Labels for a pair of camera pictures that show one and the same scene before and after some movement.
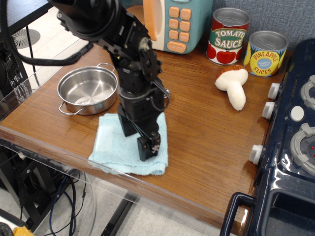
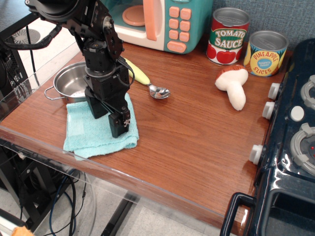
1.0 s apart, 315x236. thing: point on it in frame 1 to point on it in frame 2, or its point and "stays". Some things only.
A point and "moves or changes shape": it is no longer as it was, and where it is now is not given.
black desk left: x=20 y=12 stays
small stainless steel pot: x=89 y=90 moves or changes shape
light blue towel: x=112 y=151 to x=85 y=136
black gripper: x=138 y=108 to x=106 y=94
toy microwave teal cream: x=179 y=26 stays
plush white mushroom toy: x=231 y=78 stays
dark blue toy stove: x=282 y=200 stays
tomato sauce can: x=227 y=35 stays
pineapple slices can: x=265 y=52 stays
